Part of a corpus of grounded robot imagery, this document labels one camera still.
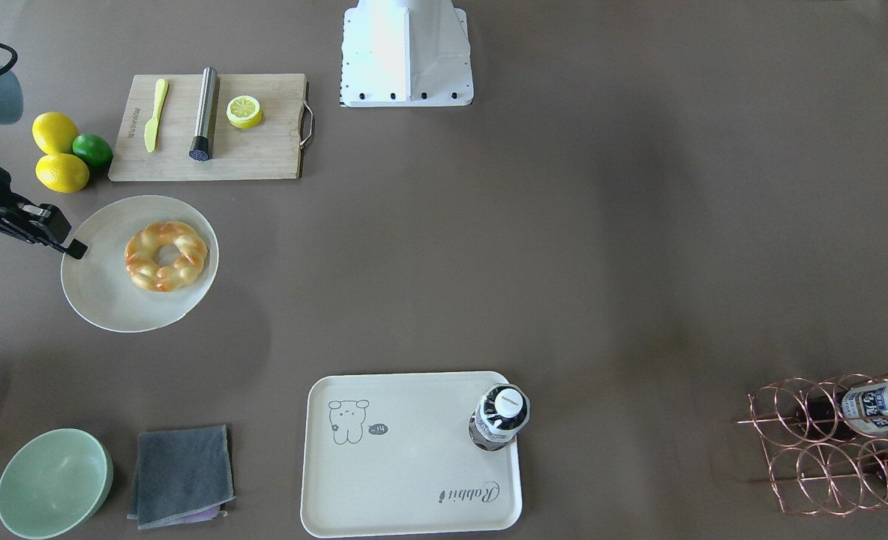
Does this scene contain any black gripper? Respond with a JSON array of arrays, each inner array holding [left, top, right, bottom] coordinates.
[[0, 167, 88, 260]]

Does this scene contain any glazed twisted donut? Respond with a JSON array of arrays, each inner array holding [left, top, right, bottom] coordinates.
[[123, 221, 209, 292]]

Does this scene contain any white round plate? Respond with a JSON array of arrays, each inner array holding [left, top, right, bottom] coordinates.
[[61, 195, 219, 334]]

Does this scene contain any cream rabbit tray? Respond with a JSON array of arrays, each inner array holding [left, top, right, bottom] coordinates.
[[300, 371, 523, 538]]

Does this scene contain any water bottle on tray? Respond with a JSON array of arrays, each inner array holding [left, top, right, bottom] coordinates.
[[468, 383, 530, 452]]

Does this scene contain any lower yellow lemon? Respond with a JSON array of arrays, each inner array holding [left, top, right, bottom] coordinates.
[[35, 153, 90, 194]]

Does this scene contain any yellow lemon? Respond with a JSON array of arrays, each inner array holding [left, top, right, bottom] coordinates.
[[35, 153, 90, 194], [31, 112, 80, 155]]

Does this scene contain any green lime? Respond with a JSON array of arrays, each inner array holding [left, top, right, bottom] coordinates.
[[71, 133, 114, 169]]

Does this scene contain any upper yellow lemon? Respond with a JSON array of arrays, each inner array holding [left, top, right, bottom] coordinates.
[[31, 112, 80, 155]]

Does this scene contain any steel cylinder grinder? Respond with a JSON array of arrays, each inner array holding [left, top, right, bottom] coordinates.
[[189, 66, 219, 163]]

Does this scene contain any yellow plastic knife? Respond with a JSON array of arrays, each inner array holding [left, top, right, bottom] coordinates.
[[143, 78, 170, 153]]

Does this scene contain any half lemon slice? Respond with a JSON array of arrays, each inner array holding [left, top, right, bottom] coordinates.
[[226, 95, 263, 129]]

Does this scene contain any wooden cutting board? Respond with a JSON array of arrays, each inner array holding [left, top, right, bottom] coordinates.
[[108, 73, 313, 182]]

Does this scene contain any green bowl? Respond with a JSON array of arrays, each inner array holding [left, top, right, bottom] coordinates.
[[0, 428, 114, 539]]

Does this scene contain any grey folded cloth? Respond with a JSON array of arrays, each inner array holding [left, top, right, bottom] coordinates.
[[127, 424, 236, 530]]

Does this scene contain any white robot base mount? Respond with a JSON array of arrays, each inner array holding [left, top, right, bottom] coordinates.
[[339, 1, 475, 107]]

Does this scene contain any copper wire bottle rack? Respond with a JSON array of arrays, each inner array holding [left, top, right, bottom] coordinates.
[[746, 373, 888, 516]]

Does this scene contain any bottle in wire rack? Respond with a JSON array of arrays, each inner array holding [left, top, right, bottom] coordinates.
[[839, 382, 888, 437]]

